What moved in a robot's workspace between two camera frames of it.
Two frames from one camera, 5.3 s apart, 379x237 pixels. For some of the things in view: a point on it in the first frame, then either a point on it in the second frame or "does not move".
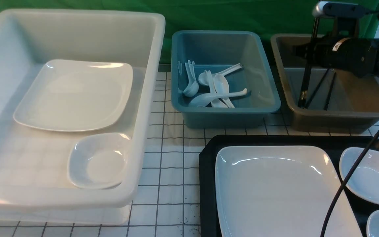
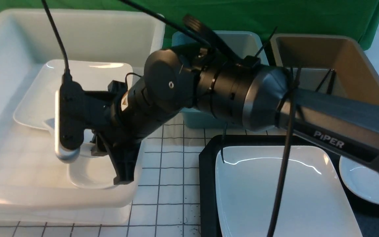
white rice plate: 281,191 does not move
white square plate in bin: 67,95 does not move
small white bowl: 376,177 does not move
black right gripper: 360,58 -> 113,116
